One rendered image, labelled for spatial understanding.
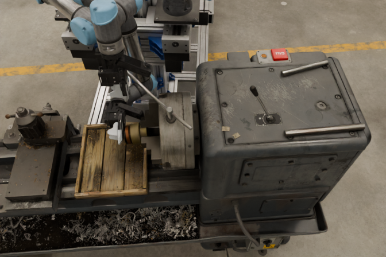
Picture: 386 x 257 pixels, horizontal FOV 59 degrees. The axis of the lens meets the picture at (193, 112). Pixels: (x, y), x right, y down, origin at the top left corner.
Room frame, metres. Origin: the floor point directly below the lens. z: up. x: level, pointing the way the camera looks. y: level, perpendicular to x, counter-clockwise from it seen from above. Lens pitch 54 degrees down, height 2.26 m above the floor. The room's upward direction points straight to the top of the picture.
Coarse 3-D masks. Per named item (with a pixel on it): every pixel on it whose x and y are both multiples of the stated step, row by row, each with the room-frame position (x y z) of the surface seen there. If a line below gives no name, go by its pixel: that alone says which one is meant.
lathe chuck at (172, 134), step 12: (168, 96) 0.83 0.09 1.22; (180, 96) 0.83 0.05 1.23; (180, 108) 0.76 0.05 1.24; (168, 132) 0.68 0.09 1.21; (180, 132) 0.68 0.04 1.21; (168, 144) 0.65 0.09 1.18; (180, 144) 0.65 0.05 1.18; (168, 156) 0.62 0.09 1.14; (180, 156) 0.62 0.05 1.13; (168, 168) 0.61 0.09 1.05; (180, 168) 0.62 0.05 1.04
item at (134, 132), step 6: (126, 126) 0.77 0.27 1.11; (132, 126) 0.77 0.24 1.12; (138, 126) 0.76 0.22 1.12; (126, 132) 0.74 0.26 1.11; (132, 132) 0.74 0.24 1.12; (138, 132) 0.74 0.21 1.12; (144, 132) 0.74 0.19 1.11; (126, 138) 0.72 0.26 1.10; (132, 138) 0.72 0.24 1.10; (138, 138) 0.72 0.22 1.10
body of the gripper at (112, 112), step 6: (108, 102) 0.90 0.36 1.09; (114, 102) 0.91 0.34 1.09; (120, 102) 0.91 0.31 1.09; (126, 102) 0.92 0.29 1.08; (108, 108) 0.88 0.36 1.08; (114, 108) 0.88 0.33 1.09; (120, 108) 0.87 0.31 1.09; (108, 114) 0.83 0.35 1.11; (114, 114) 0.83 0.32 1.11; (108, 120) 0.80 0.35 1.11; (114, 120) 0.80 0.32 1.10
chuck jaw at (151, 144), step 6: (144, 138) 0.72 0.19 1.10; (150, 138) 0.72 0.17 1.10; (156, 138) 0.72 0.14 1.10; (144, 144) 0.70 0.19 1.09; (150, 144) 0.69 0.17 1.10; (156, 144) 0.69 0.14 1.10; (150, 150) 0.67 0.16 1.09; (156, 150) 0.67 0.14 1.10; (156, 156) 0.64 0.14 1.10; (156, 162) 0.63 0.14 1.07; (168, 162) 0.62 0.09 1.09
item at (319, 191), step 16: (256, 192) 0.59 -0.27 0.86; (272, 192) 0.59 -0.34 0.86; (288, 192) 0.59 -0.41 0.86; (304, 192) 0.59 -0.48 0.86; (320, 192) 0.60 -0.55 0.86; (208, 208) 0.57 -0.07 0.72; (224, 208) 0.58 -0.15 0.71; (240, 208) 0.58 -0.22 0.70; (256, 208) 0.59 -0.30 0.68; (272, 208) 0.59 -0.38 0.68; (288, 208) 0.60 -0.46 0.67; (304, 208) 0.60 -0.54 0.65; (240, 240) 0.60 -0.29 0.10; (288, 240) 0.62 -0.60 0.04
